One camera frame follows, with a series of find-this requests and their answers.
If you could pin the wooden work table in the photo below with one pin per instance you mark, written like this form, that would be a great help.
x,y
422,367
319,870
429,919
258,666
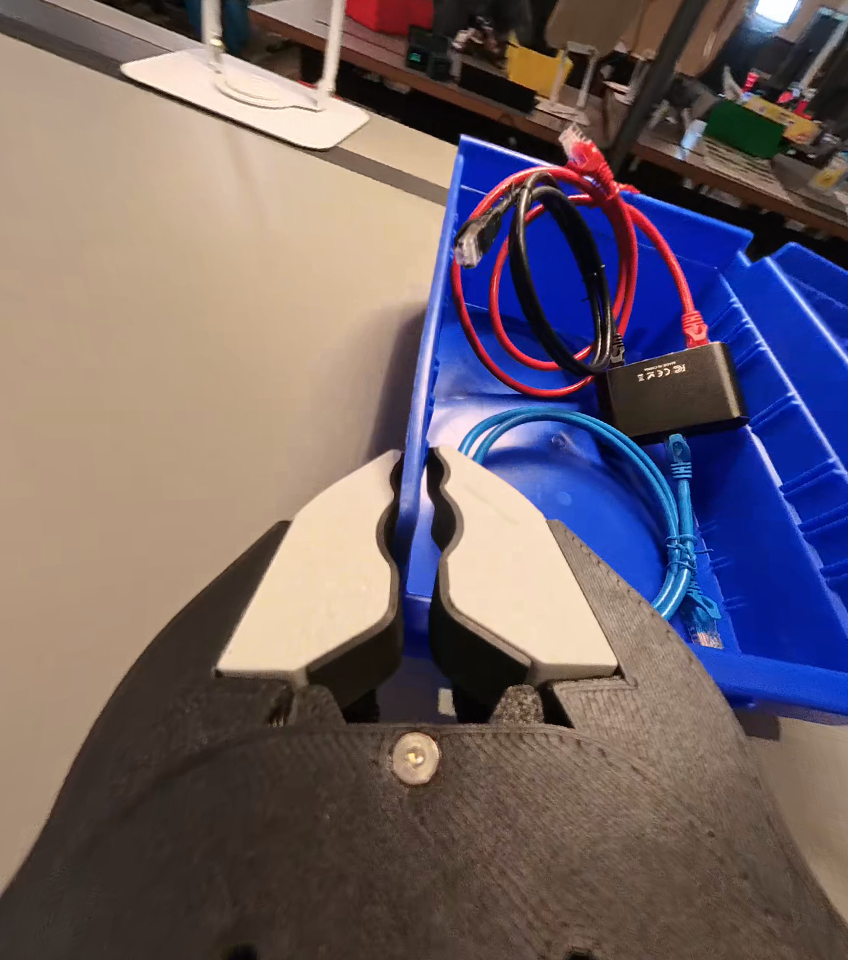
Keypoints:
x,y
469,90

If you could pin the red plastic bin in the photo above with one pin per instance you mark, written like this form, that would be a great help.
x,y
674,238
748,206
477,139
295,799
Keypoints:
x,y
387,12

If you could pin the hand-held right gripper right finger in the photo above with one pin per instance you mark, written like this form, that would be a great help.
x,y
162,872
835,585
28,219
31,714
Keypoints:
x,y
529,593

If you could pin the instruction sheet on stand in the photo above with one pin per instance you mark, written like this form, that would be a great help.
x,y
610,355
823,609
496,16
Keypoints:
x,y
244,90

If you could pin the blue plastic bin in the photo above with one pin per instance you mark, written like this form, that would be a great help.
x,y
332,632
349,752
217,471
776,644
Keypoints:
x,y
844,360
544,465

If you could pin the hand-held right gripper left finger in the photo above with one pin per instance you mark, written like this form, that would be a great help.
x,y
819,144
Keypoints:
x,y
319,593

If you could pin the yellow and black boxes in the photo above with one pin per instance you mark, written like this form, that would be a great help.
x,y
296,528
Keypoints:
x,y
540,71

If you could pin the black box with green display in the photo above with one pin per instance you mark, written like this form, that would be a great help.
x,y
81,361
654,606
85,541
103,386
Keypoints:
x,y
429,53

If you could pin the black metal pole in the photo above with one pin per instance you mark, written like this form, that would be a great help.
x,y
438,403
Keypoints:
x,y
657,83

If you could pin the black ethernet adapter hub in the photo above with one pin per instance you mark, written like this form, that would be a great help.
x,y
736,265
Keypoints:
x,y
679,390

